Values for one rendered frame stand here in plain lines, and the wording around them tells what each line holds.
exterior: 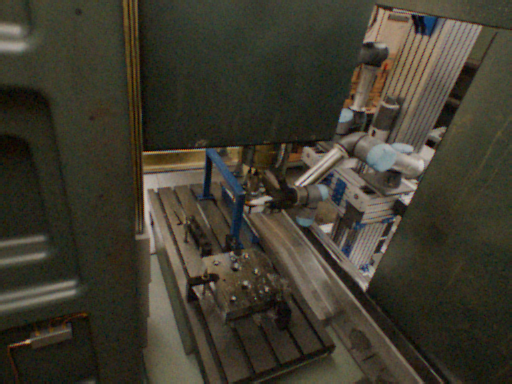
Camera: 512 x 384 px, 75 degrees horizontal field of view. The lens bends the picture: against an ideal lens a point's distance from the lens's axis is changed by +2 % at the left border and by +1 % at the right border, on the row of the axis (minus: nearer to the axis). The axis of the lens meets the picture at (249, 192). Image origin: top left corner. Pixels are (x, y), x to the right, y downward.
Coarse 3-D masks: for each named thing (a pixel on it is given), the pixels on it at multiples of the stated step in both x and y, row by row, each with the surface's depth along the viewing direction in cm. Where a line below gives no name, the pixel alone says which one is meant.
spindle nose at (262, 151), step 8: (272, 144) 108; (280, 144) 109; (240, 152) 113; (248, 152) 110; (256, 152) 109; (264, 152) 109; (272, 152) 109; (280, 152) 112; (240, 160) 115; (248, 160) 111; (256, 160) 110; (264, 160) 110; (272, 160) 111; (280, 160) 115; (256, 168) 112; (264, 168) 112; (272, 168) 114
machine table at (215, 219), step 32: (160, 192) 194; (192, 192) 204; (160, 224) 171; (224, 224) 178; (192, 256) 155; (256, 256) 161; (192, 320) 127; (224, 352) 119; (256, 352) 120; (288, 352) 122; (320, 352) 128
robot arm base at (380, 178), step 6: (378, 174) 187; (384, 174) 183; (390, 174) 182; (396, 174) 181; (378, 180) 186; (384, 180) 184; (390, 180) 183; (396, 180) 182; (384, 186) 184; (390, 186) 183; (396, 186) 184
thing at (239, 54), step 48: (144, 0) 68; (192, 0) 71; (240, 0) 75; (288, 0) 80; (336, 0) 84; (144, 48) 73; (192, 48) 77; (240, 48) 81; (288, 48) 86; (336, 48) 92; (144, 96) 78; (192, 96) 83; (240, 96) 88; (288, 96) 94; (336, 96) 101; (144, 144) 85; (192, 144) 90; (240, 144) 97
